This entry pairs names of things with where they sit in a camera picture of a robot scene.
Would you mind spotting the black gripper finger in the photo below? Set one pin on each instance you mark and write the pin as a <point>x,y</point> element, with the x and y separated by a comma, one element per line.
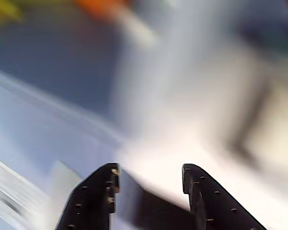
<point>213,206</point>
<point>93,201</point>

